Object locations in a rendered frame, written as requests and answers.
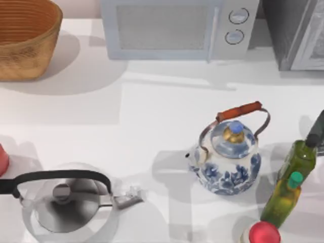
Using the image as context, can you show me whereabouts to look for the blue and white teapot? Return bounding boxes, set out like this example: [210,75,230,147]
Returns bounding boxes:
[184,101,271,196]

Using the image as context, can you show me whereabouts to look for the pale microwave oven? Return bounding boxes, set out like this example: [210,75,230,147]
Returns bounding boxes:
[100,0,261,63]

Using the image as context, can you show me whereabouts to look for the microwave knob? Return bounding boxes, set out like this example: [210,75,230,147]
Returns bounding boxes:
[228,7,250,23]
[224,28,245,46]

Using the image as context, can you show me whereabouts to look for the green bottle with black cap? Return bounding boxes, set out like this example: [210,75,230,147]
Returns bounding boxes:
[276,133,320,183]

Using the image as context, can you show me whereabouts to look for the yellow bottle with green cap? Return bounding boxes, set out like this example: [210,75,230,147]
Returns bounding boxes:
[260,171,304,229]

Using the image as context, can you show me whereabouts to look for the white bottle with red cap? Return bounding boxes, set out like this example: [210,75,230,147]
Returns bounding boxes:
[240,220,281,243]

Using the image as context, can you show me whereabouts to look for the woven wooden basket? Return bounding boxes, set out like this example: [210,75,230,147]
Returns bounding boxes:
[0,0,63,82]

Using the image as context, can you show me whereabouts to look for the pink cup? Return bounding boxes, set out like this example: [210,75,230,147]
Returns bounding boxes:
[0,143,10,178]

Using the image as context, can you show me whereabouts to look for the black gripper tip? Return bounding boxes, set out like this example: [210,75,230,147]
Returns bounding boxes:
[0,178,16,195]

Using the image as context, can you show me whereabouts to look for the silver kettle with black handle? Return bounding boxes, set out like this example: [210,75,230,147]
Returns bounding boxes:
[12,170,144,243]

